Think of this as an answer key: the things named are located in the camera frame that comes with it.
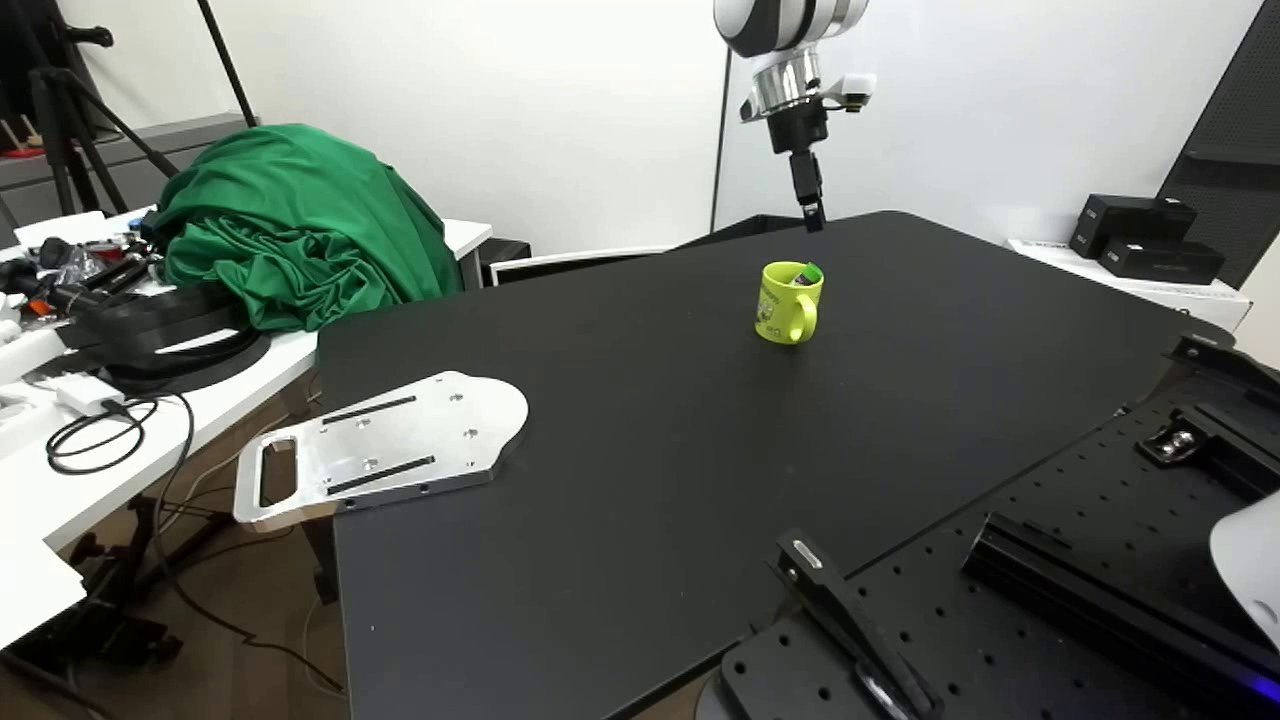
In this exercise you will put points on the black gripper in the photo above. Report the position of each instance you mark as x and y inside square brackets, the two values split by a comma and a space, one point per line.
[797, 131]

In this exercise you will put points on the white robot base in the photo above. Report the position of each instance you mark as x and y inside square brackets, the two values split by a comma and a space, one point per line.
[1253, 564]

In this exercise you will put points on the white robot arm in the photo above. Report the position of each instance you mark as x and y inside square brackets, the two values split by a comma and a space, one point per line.
[785, 22]

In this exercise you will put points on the yellow-green plastic cup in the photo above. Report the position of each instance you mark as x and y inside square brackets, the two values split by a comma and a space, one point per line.
[791, 304]

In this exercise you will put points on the white flat panel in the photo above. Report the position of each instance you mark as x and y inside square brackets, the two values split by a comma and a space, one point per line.
[584, 263]

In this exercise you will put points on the white low shelf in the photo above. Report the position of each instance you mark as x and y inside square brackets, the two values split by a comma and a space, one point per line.
[1135, 294]

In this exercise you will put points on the flat black case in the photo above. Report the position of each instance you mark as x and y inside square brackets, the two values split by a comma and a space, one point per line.
[1167, 263]

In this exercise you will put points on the black toggle clamp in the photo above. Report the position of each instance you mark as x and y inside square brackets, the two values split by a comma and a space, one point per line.
[855, 623]

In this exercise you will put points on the black perforated breadboard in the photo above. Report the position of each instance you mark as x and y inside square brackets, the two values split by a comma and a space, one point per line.
[1066, 586]

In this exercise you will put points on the silver metal mounting plate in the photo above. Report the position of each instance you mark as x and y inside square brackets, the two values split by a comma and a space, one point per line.
[381, 444]

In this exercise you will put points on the green cloth pile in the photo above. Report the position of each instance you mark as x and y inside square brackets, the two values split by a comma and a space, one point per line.
[300, 227]

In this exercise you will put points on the black light stand pole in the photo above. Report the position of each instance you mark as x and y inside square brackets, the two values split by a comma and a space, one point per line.
[229, 63]

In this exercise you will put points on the white side table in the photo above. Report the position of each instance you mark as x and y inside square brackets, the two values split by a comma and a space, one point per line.
[80, 464]

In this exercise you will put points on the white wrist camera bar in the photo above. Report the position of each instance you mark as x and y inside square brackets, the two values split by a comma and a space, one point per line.
[813, 89]

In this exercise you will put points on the black bracket with bolt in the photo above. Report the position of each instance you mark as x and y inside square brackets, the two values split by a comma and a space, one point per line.
[1212, 444]

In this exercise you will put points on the long black rail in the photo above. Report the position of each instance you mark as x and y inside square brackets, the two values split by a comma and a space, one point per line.
[1123, 601]

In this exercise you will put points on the black camera tripod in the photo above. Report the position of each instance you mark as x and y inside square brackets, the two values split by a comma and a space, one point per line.
[74, 106]

